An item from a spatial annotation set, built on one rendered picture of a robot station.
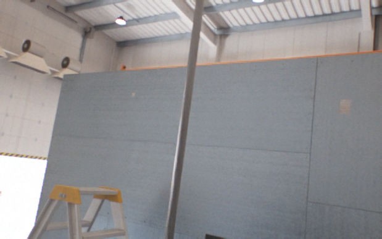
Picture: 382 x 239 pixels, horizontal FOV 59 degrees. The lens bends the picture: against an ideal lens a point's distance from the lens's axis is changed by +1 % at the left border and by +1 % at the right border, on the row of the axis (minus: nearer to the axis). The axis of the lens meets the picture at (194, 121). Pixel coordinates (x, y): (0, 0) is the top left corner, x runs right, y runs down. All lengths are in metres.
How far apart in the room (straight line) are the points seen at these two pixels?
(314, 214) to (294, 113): 0.55
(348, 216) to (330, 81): 0.70
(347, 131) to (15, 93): 11.29
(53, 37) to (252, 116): 11.73
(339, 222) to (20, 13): 11.95
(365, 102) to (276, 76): 0.50
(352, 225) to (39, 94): 11.76
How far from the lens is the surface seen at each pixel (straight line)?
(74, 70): 12.78
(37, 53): 11.95
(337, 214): 1.88
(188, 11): 11.24
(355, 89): 1.94
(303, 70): 2.02
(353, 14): 11.43
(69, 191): 1.84
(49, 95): 13.01
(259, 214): 1.97
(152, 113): 2.41
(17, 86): 12.38
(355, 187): 1.87
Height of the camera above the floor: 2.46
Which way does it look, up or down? 9 degrees up
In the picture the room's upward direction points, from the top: 7 degrees clockwise
